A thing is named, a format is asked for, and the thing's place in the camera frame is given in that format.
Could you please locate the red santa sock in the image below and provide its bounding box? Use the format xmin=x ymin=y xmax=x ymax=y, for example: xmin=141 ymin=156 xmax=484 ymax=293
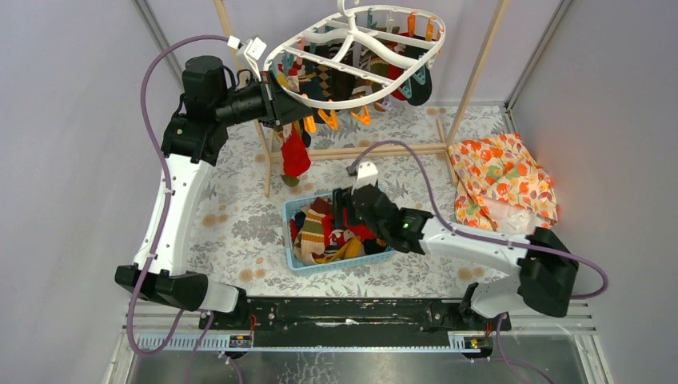
xmin=281 ymin=122 xmax=311 ymax=178

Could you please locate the striped beige brown sock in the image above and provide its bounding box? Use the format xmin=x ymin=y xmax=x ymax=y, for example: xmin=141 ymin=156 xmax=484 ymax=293
xmin=281 ymin=174 xmax=300 ymax=188

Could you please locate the white round clip hanger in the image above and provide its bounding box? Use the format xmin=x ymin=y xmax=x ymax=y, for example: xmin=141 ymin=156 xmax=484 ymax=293
xmin=265 ymin=1 xmax=446 ymax=110

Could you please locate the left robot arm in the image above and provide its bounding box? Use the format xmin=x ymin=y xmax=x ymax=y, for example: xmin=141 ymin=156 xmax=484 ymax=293
xmin=114 ymin=56 xmax=312 ymax=329

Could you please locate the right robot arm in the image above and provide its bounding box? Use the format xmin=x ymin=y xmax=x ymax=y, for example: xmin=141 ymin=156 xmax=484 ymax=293
xmin=333 ymin=185 xmax=579 ymax=330

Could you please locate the pile of socks in basket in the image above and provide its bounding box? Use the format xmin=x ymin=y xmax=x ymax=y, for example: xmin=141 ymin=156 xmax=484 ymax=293
xmin=289 ymin=197 xmax=387 ymax=266

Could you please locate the floral table mat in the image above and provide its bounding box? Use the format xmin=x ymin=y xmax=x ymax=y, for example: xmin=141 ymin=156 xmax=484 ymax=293
xmin=188 ymin=105 xmax=514 ymax=298

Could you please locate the argyle dark hanging sock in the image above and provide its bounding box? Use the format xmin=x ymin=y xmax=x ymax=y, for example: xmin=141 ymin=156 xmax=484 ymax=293
xmin=313 ymin=63 xmax=340 ymax=101

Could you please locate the blue plastic basket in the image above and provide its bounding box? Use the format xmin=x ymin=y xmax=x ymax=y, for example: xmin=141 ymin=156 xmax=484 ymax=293
xmin=281 ymin=193 xmax=396 ymax=276

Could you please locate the dark green hanging sock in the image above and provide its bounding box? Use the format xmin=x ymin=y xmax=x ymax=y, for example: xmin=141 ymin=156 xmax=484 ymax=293
xmin=405 ymin=46 xmax=433 ymax=106

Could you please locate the red hanging sock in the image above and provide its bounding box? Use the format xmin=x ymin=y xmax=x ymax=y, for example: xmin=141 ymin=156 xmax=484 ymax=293
xmin=388 ymin=65 xmax=409 ymax=88

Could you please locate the floral orange cloth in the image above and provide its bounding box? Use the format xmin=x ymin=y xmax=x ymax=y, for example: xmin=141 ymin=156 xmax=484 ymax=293
xmin=448 ymin=134 xmax=558 ymax=234

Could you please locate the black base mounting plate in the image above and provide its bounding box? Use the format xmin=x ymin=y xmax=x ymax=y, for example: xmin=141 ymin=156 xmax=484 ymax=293
xmin=198 ymin=296 xmax=512 ymax=349

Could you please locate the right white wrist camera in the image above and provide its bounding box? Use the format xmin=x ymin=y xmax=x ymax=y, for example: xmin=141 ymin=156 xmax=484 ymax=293
xmin=347 ymin=161 xmax=379 ymax=192

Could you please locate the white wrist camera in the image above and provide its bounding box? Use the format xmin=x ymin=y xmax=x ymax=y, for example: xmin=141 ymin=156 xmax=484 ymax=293
xmin=347 ymin=161 xmax=379 ymax=192
xmin=227 ymin=35 xmax=267 ymax=82

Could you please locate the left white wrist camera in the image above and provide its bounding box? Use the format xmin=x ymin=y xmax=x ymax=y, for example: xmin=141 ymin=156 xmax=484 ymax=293
xmin=227 ymin=35 xmax=267 ymax=82

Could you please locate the wooden drying rack frame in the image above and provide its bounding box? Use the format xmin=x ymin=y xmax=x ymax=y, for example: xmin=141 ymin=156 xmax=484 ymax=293
xmin=213 ymin=0 xmax=512 ymax=198

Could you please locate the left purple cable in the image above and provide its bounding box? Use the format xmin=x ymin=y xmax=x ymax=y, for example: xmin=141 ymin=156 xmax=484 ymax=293
xmin=126 ymin=34 xmax=231 ymax=384

